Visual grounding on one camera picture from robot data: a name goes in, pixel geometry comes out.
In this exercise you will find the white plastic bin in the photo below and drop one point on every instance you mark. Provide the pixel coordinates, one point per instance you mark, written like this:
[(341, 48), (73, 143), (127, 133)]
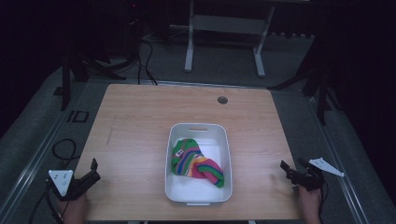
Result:
[(198, 164)]

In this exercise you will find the person's right hand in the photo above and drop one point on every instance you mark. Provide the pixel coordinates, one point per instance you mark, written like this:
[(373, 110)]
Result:
[(309, 206)]

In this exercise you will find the striped colourful sock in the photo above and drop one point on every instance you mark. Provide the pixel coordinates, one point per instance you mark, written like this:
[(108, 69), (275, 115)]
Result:
[(194, 162)]

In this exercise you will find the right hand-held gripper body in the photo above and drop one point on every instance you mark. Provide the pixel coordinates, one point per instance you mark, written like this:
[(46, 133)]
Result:
[(311, 175)]

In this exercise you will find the black stand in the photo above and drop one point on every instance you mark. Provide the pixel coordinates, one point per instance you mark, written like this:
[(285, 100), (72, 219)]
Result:
[(93, 59), (314, 77)]

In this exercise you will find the person's left hand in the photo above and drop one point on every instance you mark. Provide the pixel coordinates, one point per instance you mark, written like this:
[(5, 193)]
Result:
[(74, 210)]

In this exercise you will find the white metal desk frame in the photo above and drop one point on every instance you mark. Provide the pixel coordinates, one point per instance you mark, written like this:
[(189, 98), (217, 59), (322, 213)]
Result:
[(226, 37)]

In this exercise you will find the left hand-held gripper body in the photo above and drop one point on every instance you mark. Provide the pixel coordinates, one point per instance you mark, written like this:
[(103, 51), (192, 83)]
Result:
[(72, 184)]

